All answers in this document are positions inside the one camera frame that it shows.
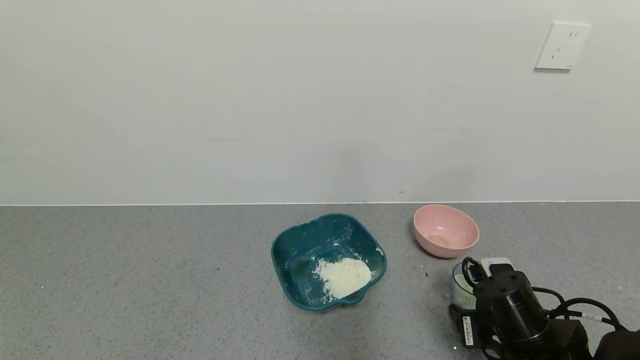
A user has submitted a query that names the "white powder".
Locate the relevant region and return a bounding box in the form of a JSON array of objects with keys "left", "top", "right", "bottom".
[{"left": 313, "top": 257, "right": 373, "bottom": 301}]

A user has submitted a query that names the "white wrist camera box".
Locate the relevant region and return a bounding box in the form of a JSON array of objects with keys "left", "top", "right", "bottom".
[{"left": 480, "top": 257, "right": 514, "bottom": 275}]

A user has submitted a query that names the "teal square plastic tray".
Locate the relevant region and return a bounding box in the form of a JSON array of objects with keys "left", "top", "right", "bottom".
[{"left": 270, "top": 213, "right": 388, "bottom": 312}]

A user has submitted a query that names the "white wall socket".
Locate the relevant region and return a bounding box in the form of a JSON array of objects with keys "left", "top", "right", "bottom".
[{"left": 534, "top": 22, "right": 592, "bottom": 71}]

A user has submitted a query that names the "black cable with white tag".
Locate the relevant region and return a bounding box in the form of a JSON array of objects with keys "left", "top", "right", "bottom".
[{"left": 531, "top": 286, "right": 627, "bottom": 332}]

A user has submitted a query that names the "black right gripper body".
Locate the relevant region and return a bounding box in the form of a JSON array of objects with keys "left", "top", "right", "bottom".
[{"left": 456, "top": 309, "right": 484, "bottom": 349}]

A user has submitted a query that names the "pink bowl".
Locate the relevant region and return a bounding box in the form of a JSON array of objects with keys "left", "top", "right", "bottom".
[{"left": 413, "top": 204, "right": 480, "bottom": 259}]

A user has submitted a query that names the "clear ribbed plastic cup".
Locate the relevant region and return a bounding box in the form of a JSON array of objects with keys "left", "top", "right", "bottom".
[{"left": 451, "top": 262, "right": 478, "bottom": 311}]

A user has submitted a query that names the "black camera cable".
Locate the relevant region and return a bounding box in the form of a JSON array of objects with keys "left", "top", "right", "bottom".
[{"left": 461, "top": 256, "right": 490, "bottom": 291}]

